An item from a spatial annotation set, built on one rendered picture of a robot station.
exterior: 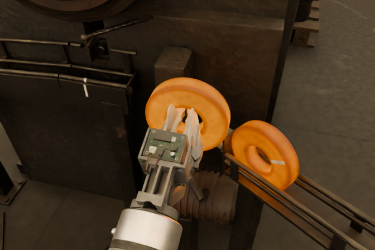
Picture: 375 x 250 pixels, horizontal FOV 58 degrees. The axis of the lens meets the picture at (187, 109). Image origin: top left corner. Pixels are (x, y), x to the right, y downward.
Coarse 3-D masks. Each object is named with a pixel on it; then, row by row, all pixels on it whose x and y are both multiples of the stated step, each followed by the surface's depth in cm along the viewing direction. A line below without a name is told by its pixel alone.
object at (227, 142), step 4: (236, 128) 75; (232, 132) 74; (228, 136) 73; (224, 140) 73; (228, 140) 74; (224, 144) 73; (228, 144) 75; (224, 148) 74; (228, 148) 75; (224, 152) 75; (228, 152) 76; (232, 152) 77; (224, 160) 76; (224, 164) 77; (224, 168) 78
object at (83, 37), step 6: (144, 18) 80; (150, 18) 82; (120, 24) 75; (126, 24) 76; (132, 24) 78; (102, 30) 72; (108, 30) 73; (114, 30) 74; (84, 36) 68; (90, 36) 69; (90, 42) 72
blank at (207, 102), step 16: (176, 80) 58; (192, 80) 58; (160, 96) 58; (176, 96) 58; (192, 96) 57; (208, 96) 56; (160, 112) 61; (208, 112) 58; (224, 112) 58; (160, 128) 63; (208, 128) 60; (224, 128) 60; (208, 144) 63
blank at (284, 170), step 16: (240, 128) 70; (256, 128) 66; (272, 128) 66; (240, 144) 72; (256, 144) 68; (272, 144) 64; (288, 144) 64; (240, 160) 75; (256, 160) 73; (272, 160) 66; (288, 160) 64; (272, 176) 69; (288, 176) 65
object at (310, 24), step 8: (304, 0) 225; (312, 0) 227; (304, 8) 229; (312, 8) 253; (296, 16) 233; (304, 16) 233; (312, 16) 241; (296, 24) 232; (304, 24) 232; (312, 24) 232; (296, 32) 232; (304, 32) 231; (296, 40) 236; (304, 40) 234; (312, 40) 240
